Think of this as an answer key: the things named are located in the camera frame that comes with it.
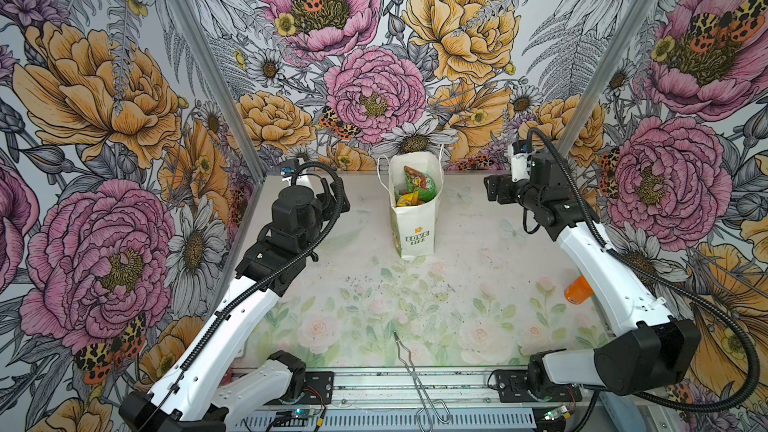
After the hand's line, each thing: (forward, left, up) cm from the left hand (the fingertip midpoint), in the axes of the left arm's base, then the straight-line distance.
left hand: (324, 195), depth 70 cm
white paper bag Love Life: (+3, -22, -17) cm, 28 cm away
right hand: (+7, -44, -5) cm, 45 cm away
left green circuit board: (-38, +6, -34) cm, 51 cm away
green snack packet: (+19, -24, -15) cm, 34 cm away
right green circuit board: (-39, -54, -34) cm, 75 cm away
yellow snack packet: (+9, -21, -12) cm, 26 cm away
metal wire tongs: (-38, -26, -34) cm, 57 cm away
